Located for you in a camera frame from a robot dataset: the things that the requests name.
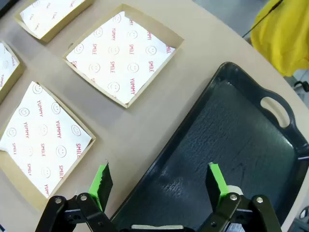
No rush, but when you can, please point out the black tray with handles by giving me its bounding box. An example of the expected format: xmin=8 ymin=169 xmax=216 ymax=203
xmin=110 ymin=61 xmax=309 ymax=232

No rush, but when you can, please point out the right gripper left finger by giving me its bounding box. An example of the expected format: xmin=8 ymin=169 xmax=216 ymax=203
xmin=35 ymin=162 xmax=116 ymax=232

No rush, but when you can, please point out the black caster wheel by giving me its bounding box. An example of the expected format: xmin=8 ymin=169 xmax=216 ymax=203
xmin=293 ymin=81 xmax=309 ymax=94

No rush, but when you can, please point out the white smiley print paper liner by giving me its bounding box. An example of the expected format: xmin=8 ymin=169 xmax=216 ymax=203
xmin=19 ymin=0 xmax=86 ymax=39
xmin=0 ymin=43 xmax=20 ymax=91
xmin=65 ymin=11 xmax=178 ymax=104
xmin=0 ymin=81 xmax=93 ymax=199

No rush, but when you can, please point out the brown paper food box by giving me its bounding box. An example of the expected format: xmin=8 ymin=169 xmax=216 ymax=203
xmin=14 ymin=0 xmax=95 ymax=44
xmin=0 ymin=81 xmax=97 ymax=211
xmin=62 ymin=3 xmax=184 ymax=109
xmin=0 ymin=40 xmax=26 ymax=105

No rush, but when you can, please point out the thin black cable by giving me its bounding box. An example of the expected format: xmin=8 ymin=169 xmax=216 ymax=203
xmin=242 ymin=0 xmax=284 ymax=38

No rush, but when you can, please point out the person in yellow hoodie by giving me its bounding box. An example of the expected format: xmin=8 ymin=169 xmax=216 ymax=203
xmin=250 ymin=0 xmax=309 ymax=77

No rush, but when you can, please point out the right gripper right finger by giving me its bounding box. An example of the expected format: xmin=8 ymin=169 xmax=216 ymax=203
xmin=200 ymin=162 xmax=283 ymax=232

